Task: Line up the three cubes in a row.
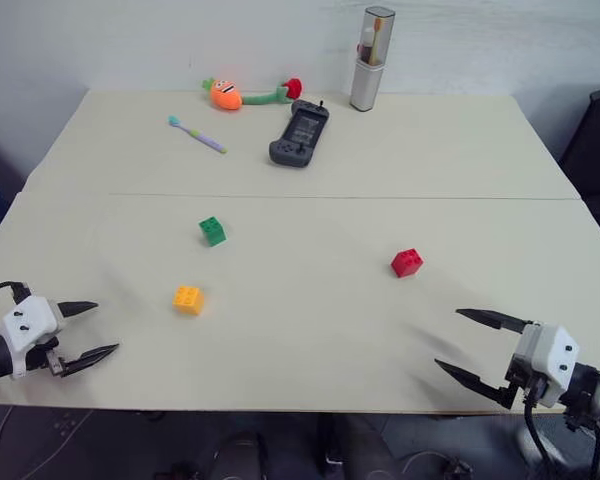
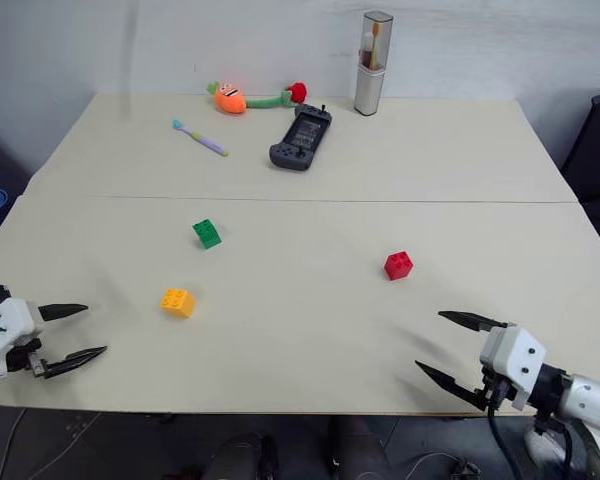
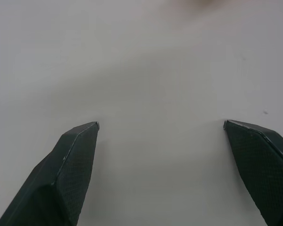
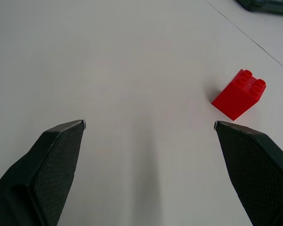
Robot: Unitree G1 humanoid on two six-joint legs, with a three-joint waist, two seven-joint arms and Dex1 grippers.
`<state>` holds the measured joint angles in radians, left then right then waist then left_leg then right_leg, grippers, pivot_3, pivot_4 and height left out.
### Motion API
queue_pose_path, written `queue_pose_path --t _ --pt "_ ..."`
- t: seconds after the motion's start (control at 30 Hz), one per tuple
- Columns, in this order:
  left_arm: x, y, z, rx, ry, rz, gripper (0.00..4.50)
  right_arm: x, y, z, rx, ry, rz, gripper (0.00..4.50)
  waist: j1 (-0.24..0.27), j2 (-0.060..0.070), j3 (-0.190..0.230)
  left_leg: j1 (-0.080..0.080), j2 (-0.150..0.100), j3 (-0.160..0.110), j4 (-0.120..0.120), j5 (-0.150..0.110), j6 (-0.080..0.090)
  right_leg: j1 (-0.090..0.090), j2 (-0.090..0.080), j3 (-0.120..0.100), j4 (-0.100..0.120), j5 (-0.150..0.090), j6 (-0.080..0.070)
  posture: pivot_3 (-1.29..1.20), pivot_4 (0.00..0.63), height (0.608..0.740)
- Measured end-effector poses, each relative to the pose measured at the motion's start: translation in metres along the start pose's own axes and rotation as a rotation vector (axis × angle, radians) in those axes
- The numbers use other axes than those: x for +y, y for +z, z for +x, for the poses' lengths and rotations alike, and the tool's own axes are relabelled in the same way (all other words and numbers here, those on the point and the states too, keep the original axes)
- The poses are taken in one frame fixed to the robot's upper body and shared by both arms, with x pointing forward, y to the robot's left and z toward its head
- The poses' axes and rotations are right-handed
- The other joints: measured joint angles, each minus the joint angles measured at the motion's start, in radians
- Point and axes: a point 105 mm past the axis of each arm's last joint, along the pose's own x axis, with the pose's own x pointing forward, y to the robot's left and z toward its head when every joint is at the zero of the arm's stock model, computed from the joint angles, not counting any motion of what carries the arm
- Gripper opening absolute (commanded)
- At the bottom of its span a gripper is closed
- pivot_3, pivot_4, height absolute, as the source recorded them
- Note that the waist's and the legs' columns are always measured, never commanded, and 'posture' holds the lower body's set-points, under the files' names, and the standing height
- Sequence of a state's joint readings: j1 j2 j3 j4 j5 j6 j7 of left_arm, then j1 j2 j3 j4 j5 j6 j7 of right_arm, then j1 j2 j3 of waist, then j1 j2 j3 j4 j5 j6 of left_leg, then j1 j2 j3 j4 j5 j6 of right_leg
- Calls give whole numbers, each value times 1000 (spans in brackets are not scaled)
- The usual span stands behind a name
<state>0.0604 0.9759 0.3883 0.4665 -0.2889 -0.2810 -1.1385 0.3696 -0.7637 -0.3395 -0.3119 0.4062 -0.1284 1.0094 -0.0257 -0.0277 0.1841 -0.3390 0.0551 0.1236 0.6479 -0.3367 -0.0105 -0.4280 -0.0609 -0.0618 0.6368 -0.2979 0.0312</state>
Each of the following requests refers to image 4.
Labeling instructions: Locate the red toy brick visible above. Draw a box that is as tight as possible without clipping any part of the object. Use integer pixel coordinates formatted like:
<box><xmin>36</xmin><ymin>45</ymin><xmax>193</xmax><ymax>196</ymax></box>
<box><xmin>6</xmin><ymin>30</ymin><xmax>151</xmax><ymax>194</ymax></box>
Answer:
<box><xmin>211</xmin><ymin>69</ymin><xmax>267</xmax><ymax>121</ymax></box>

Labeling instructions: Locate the dark object at table edge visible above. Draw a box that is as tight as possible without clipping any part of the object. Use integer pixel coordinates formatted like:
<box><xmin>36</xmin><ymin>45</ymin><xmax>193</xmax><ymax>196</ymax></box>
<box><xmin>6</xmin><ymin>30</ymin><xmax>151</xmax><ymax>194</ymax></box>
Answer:
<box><xmin>234</xmin><ymin>0</ymin><xmax>283</xmax><ymax>16</ymax></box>

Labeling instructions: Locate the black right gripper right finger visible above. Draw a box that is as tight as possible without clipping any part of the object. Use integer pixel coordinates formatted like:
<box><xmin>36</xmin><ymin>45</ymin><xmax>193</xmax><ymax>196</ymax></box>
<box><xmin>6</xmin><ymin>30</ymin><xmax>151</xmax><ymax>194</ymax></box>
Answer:
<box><xmin>213</xmin><ymin>121</ymin><xmax>283</xmax><ymax>226</ymax></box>

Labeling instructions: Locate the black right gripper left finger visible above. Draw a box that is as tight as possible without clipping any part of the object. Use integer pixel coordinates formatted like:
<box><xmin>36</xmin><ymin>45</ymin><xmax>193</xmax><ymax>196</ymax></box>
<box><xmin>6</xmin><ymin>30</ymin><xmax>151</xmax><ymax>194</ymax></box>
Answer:
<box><xmin>0</xmin><ymin>119</ymin><xmax>86</xmax><ymax>226</ymax></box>

